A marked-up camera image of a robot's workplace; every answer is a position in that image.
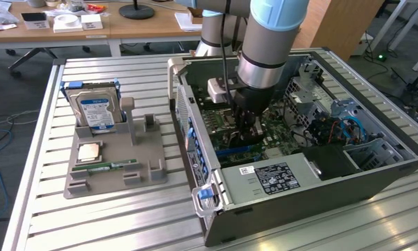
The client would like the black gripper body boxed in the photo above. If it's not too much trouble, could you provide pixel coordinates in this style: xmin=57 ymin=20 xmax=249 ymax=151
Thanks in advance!
xmin=232 ymin=86 xmax=275 ymax=126

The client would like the CPU socket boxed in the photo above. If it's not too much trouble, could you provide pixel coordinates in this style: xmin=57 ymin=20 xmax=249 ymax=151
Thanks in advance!
xmin=218 ymin=107 xmax=238 ymax=129

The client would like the green motherboard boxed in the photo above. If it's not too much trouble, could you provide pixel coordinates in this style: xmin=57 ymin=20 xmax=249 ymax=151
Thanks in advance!
xmin=190 ymin=86 xmax=307 ymax=168

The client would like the black RAM slots bank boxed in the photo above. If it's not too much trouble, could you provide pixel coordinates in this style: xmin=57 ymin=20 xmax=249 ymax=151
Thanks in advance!
xmin=194 ymin=91 xmax=213 ymax=110
xmin=208 ymin=122 xmax=268 ymax=144

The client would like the PCIe expansion slot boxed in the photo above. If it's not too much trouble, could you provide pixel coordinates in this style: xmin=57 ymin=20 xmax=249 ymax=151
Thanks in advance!
xmin=214 ymin=145 xmax=252 ymax=155
xmin=216 ymin=150 xmax=256 ymax=159

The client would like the perforated metal drive cage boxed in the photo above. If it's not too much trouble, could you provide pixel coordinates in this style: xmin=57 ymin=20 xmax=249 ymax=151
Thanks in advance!
xmin=283 ymin=75 xmax=338 ymax=126

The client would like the grey power supply unit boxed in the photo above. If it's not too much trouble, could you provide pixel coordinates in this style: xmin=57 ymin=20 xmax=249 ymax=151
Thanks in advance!
xmin=220 ymin=153 xmax=323 ymax=205

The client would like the dark grey PC case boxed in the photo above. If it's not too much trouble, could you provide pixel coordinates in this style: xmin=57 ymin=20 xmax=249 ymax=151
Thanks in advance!
xmin=166 ymin=51 xmax=418 ymax=248

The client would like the metal disk bay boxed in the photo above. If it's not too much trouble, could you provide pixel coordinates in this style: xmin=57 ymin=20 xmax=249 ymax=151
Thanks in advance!
xmin=341 ymin=138 xmax=405 ymax=170

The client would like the stack of papers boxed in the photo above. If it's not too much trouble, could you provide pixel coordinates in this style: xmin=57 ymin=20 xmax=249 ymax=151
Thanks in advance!
xmin=173 ymin=12 xmax=204 ymax=32

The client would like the wooden cabinet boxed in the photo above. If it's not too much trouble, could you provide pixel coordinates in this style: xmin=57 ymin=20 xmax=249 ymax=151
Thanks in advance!
xmin=290 ymin=0 xmax=386 ymax=61

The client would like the grey parts rack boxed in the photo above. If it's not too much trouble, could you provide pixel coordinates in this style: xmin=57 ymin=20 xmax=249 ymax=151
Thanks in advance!
xmin=62 ymin=96 xmax=172 ymax=200

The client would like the green RAM stick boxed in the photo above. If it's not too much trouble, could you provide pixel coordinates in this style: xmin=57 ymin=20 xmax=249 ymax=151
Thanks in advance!
xmin=72 ymin=158 xmax=140 ymax=172

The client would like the hard disk with blue carrier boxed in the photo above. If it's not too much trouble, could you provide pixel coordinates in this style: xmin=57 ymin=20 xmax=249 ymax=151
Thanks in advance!
xmin=60 ymin=77 xmax=124 ymax=136

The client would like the black round lamp base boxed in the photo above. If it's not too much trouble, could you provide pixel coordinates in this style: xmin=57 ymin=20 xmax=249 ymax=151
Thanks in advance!
xmin=117 ymin=0 xmax=157 ymax=20

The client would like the white cube box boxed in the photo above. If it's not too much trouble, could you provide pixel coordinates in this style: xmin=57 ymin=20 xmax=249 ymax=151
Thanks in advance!
xmin=80 ymin=14 xmax=104 ymax=31

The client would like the red packet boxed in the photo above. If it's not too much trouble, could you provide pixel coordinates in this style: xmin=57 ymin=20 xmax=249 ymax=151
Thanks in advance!
xmin=85 ymin=3 xmax=108 ymax=14

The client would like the flat white box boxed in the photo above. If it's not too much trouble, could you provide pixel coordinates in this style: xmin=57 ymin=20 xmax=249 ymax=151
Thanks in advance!
xmin=52 ymin=18 xmax=84 ymax=34

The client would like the white tape roll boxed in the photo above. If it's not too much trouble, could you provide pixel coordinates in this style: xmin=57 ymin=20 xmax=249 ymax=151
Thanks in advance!
xmin=53 ymin=14 xmax=78 ymax=27

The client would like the office chair base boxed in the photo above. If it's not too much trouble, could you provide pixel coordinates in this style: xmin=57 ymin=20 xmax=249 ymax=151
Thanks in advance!
xmin=6 ymin=44 xmax=92 ymax=78

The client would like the black and white box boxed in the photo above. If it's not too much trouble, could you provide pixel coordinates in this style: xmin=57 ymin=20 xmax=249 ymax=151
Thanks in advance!
xmin=20 ymin=12 xmax=52 ymax=30

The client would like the clear plastic bag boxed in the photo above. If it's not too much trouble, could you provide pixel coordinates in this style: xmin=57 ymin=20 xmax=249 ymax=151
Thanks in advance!
xmin=0 ymin=1 xmax=21 ymax=25

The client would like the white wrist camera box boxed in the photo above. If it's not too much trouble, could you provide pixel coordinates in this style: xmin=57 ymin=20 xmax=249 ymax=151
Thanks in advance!
xmin=206 ymin=77 xmax=237 ymax=104

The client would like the black wire bundle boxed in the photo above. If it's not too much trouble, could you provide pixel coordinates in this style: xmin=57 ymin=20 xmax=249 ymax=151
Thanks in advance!
xmin=290 ymin=116 xmax=341 ymax=147

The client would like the red wire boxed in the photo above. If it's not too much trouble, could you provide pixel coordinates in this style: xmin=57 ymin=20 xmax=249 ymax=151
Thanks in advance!
xmin=325 ymin=120 xmax=339 ymax=144

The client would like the black camera cable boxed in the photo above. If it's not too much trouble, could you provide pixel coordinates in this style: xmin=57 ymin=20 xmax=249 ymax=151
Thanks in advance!
xmin=218 ymin=0 xmax=233 ymax=93

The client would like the beige case handle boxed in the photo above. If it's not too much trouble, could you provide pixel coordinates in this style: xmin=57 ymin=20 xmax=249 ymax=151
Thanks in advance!
xmin=168 ymin=58 xmax=189 ymax=101

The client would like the grey handle with blue tab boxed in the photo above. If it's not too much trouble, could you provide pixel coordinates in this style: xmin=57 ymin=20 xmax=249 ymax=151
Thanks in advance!
xmin=190 ymin=180 xmax=221 ymax=218

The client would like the blue data wire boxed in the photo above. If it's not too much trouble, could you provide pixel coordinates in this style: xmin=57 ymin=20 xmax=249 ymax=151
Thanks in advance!
xmin=337 ymin=116 xmax=369 ymax=144

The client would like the white table frame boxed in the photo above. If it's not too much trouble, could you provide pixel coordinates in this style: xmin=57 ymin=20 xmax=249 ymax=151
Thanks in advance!
xmin=365 ymin=0 xmax=418 ymax=72

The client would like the grey floor cable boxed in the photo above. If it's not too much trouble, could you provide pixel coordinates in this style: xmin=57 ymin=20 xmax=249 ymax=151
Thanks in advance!
xmin=0 ymin=109 xmax=38 ymax=126

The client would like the blue floor cable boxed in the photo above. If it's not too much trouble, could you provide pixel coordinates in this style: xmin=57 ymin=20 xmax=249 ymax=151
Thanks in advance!
xmin=0 ymin=125 xmax=13 ymax=224

